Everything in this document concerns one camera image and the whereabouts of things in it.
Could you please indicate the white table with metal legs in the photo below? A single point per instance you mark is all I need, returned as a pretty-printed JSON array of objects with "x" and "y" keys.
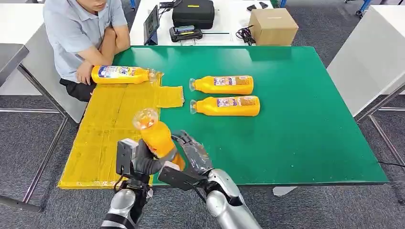
[
  {"x": 47, "y": 82},
  {"x": 364, "y": 63}
]

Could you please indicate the green table mat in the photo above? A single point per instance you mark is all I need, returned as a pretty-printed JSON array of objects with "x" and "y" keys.
[{"x": 300, "y": 126}]

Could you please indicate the small black device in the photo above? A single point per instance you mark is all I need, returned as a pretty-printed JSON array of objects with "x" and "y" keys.
[
  {"x": 252, "y": 7},
  {"x": 263, "y": 5}
]

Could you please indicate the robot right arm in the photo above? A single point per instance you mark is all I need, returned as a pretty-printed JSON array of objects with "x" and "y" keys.
[{"x": 227, "y": 205}]

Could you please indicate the person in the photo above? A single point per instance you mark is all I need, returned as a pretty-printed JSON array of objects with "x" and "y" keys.
[{"x": 72, "y": 31}]

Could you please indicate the brown cardboard box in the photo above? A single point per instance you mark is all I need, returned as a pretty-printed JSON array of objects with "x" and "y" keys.
[{"x": 273, "y": 28}]

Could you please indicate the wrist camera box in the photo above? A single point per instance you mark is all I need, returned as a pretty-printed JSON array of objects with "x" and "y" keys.
[
  {"x": 177, "y": 177},
  {"x": 125, "y": 156}
]

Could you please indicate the orange drink bottle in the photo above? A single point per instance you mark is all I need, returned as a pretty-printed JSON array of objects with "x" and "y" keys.
[
  {"x": 227, "y": 107},
  {"x": 221, "y": 86},
  {"x": 120, "y": 75},
  {"x": 156, "y": 136}
]

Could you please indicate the black handheld controller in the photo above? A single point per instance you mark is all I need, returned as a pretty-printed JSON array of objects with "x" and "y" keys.
[{"x": 185, "y": 34}]

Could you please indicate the thin black rod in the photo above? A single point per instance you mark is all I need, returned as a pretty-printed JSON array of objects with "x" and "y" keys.
[{"x": 215, "y": 33}]

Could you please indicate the yellow plastic sheet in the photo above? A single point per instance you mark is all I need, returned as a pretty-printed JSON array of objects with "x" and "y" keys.
[{"x": 104, "y": 142}]

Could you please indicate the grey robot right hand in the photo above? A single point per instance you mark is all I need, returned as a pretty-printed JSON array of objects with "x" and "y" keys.
[{"x": 197, "y": 158}]

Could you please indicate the white table foot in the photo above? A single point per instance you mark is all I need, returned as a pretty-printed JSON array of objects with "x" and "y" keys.
[
  {"x": 284, "y": 191},
  {"x": 150, "y": 193}
]

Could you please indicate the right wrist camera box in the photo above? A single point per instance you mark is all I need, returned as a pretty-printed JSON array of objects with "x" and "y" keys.
[{"x": 177, "y": 177}]

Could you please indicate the black tablet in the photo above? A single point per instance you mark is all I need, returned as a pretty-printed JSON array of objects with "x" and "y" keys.
[{"x": 151, "y": 23}]

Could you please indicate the black carrying case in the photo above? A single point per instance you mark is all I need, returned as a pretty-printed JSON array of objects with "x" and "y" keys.
[{"x": 193, "y": 14}]

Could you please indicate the person's left hand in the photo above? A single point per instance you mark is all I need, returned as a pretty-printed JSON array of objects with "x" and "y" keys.
[{"x": 84, "y": 72}]

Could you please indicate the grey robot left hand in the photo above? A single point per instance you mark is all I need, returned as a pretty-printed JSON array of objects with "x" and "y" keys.
[{"x": 144, "y": 161}]

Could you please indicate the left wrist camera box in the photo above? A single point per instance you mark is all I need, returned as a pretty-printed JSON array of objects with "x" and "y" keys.
[{"x": 125, "y": 156}]

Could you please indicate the blue frame leg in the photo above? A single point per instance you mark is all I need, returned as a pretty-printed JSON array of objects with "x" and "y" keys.
[
  {"x": 133, "y": 3},
  {"x": 364, "y": 6}
]

